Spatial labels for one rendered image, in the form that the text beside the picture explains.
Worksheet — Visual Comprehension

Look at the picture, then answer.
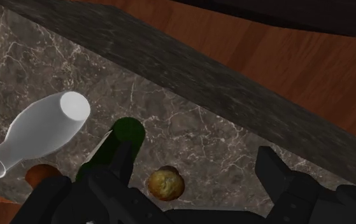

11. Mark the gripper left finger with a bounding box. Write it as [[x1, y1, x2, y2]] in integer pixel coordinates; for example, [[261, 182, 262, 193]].
[[10, 141, 166, 224]]

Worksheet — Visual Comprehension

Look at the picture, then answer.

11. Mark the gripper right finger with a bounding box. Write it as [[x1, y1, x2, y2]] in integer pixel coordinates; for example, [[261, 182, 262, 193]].
[[254, 145, 356, 224]]

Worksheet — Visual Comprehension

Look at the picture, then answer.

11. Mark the dark green bottle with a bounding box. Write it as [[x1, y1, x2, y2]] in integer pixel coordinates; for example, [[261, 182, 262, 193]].
[[75, 116, 146, 183]]

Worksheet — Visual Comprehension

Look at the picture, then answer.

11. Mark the golden brown muffin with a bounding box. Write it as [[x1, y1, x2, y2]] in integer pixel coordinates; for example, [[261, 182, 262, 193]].
[[147, 165, 185, 202]]

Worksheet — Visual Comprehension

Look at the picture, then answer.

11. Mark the brown round object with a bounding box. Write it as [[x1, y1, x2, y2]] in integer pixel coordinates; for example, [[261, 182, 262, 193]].
[[24, 164, 63, 189]]

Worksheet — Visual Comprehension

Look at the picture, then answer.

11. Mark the white vase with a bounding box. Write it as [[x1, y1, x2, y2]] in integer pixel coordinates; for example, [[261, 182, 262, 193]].
[[0, 90, 91, 179]]

